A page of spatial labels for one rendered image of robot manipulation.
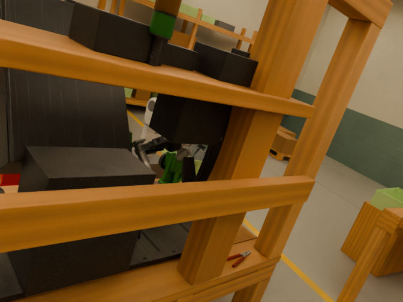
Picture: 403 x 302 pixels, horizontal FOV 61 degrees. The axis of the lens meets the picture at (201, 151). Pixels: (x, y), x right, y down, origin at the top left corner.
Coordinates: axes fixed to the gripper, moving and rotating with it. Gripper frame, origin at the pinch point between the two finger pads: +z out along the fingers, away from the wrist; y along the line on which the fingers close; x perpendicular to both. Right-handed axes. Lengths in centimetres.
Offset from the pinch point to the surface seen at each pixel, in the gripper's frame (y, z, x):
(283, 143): -330, -462, -29
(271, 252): -9, -43, 54
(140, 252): -12.4, 8.8, 32.0
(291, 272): -135, -164, 108
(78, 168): 18.8, 28.5, 5.7
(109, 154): 10.9, 16.3, 2.2
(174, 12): 56, 12, -10
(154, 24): 53, 16, -10
